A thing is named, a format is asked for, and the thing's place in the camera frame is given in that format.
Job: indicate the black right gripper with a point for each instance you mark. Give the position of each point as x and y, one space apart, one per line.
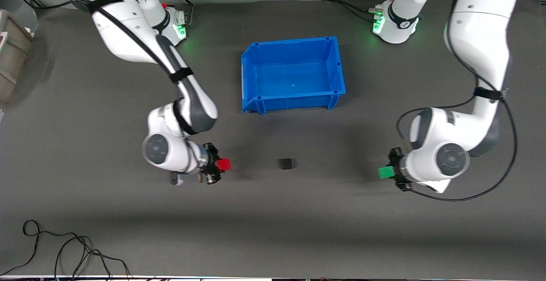
210 161

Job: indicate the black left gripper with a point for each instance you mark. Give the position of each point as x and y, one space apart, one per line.
397 168

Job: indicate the red cube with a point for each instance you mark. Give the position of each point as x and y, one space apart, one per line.
224 164

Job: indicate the green cube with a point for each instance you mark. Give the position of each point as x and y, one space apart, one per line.
385 172

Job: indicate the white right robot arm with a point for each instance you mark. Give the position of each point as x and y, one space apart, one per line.
128 21

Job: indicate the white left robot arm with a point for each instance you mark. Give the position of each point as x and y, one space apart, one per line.
477 38

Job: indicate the black cube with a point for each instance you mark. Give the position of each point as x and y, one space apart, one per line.
287 163

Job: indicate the blue plastic bin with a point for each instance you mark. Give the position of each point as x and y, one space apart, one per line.
294 76

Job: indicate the grey storage box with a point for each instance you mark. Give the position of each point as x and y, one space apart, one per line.
10 59

